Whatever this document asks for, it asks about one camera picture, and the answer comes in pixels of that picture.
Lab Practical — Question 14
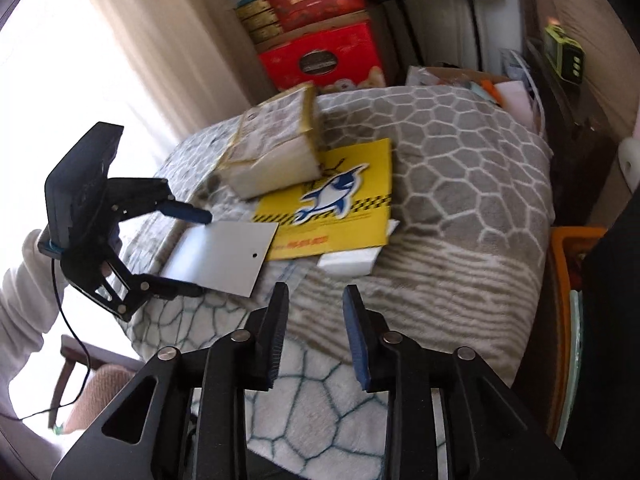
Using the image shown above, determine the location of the white card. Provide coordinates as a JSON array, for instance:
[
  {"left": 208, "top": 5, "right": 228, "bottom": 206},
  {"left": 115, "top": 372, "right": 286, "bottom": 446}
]
[{"left": 158, "top": 219, "right": 281, "bottom": 299}]

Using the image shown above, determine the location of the orange plastic crate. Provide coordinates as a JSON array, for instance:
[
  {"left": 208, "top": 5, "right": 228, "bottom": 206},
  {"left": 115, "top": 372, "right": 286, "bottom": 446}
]
[{"left": 546, "top": 226, "right": 609, "bottom": 438}]

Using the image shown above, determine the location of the green black power station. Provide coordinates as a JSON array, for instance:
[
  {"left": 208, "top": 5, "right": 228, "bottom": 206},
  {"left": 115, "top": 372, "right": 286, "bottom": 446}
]
[{"left": 543, "top": 23, "right": 586, "bottom": 84}]

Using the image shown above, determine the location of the grey patterned blanket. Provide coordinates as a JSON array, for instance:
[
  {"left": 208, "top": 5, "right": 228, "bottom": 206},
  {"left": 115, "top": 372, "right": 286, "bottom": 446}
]
[{"left": 116, "top": 84, "right": 557, "bottom": 480}]

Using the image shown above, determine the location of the person's left forearm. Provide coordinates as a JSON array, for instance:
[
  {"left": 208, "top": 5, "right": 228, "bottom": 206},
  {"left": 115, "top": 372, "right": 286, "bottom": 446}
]
[{"left": 0, "top": 229, "right": 69, "bottom": 425}]

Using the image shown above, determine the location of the gold tissue packet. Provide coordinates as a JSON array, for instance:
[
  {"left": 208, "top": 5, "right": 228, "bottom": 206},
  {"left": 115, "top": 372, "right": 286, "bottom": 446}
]
[
  {"left": 215, "top": 84, "right": 322, "bottom": 171},
  {"left": 227, "top": 135, "right": 322, "bottom": 199}
]

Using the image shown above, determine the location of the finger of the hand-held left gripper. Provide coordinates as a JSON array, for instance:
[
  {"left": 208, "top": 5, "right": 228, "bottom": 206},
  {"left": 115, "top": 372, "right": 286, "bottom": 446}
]
[
  {"left": 74, "top": 259, "right": 206, "bottom": 323},
  {"left": 106, "top": 177, "right": 214, "bottom": 227}
]

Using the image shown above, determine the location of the black cable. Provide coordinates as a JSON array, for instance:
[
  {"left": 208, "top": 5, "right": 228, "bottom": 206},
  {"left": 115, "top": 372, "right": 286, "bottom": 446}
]
[{"left": 0, "top": 252, "right": 92, "bottom": 423}]

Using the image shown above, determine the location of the blue whale sticker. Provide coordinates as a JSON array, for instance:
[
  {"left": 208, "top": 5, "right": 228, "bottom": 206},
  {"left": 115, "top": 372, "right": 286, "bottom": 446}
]
[{"left": 293, "top": 161, "right": 372, "bottom": 224}]

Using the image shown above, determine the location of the dark wooden side table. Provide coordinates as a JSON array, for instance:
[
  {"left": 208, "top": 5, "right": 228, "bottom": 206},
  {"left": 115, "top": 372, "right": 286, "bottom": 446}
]
[{"left": 524, "top": 40, "right": 632, "bottom": 228}]

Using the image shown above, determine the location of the wooden chair pink cushion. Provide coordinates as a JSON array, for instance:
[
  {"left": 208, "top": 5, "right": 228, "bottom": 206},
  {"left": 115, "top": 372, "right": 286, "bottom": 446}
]
[{"left": 46, "top": 334, "right": 143, "bottom": 435}]

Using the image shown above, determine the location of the white charging cable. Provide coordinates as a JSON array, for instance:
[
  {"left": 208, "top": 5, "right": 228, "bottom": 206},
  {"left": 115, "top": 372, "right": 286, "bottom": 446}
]
[{"left": 502, "top": 49, "right": 547, "bottom": 133}]

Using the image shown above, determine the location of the yellow envelope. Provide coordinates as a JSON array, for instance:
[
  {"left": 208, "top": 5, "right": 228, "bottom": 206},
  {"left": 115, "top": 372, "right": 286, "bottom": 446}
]
[{"left": 251, "top": 137, "right": 402, "bottom": 262}]

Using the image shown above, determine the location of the flat gold box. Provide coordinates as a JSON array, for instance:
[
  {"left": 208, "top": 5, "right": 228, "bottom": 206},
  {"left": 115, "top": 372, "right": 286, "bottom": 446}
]
[
  {"left": 247, "top": 25, "right": 284, "bottom": 45},
  {"left": 241, "top": 11, "right": 279, "bottom": 31},
  {"left": 235, "top": 0, "right": 273, "bottom": 17}
]

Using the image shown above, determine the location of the black speaker stand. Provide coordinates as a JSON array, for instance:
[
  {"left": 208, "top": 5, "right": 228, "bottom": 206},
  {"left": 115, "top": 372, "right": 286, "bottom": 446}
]
[
  {"left": 382, "top": 0, "right": 426, "bottom": 86},
  {"left": 465, "top": 0, "right": 488, "bottom": 78}
]

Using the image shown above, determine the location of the beige curtain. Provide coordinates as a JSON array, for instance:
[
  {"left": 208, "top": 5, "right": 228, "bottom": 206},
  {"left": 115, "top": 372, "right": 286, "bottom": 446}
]
[{"left": 70, "top": 0, "right": 267, "bottom": 143}]

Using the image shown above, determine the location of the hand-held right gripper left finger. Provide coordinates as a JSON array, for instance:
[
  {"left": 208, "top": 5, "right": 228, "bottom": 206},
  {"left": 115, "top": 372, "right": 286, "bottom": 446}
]
[{"left": 50, "top": 282, "right": 290, "bottom": 480}]

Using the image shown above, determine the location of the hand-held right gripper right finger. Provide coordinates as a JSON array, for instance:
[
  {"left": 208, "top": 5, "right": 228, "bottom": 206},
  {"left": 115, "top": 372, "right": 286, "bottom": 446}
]
[{"left": 342, "top": 285, "right": 576, "bottom": 480}]

